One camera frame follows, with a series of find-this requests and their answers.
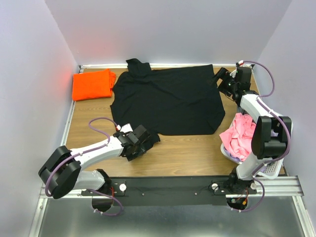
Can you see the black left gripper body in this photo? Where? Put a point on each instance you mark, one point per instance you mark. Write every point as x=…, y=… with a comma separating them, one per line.
x=139, y=150

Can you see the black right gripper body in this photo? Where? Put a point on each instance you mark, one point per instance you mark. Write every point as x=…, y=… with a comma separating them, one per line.
x=233, y=87

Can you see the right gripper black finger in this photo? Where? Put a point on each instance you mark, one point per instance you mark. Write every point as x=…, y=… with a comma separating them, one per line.
x=223, y=74
x=214, y=80

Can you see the black t-shirt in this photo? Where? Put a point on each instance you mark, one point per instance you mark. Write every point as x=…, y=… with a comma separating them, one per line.
x=175, y=101

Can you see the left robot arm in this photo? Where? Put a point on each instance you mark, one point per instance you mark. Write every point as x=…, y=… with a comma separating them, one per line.
x=66, y=169

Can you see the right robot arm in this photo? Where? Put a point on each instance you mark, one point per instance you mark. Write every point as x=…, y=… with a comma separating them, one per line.
x=252, y=104

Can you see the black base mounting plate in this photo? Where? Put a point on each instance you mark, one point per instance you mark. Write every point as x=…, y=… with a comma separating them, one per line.
x=172, y=191

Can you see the pink t-shirt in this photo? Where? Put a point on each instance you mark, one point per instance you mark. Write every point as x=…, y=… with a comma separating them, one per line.
x=237, y=138

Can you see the folded orange t-shirt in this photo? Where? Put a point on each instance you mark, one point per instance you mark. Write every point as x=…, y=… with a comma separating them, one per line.
x=93, y=85

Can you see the white plastic laundry basket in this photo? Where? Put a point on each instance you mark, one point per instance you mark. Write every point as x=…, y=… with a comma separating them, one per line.
x=270, y=142

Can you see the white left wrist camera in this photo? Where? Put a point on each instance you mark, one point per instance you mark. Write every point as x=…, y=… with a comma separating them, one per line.
x=125, y=128

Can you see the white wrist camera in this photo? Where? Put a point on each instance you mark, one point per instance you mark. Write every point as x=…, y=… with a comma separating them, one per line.
x=125, y=128
x=241, y=64

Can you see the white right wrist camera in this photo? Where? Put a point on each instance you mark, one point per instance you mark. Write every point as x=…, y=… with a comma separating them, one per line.
x=241, y=64

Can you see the aluminium frame rail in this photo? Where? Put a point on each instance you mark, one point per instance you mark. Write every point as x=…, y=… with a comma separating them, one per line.
x=282, y=186

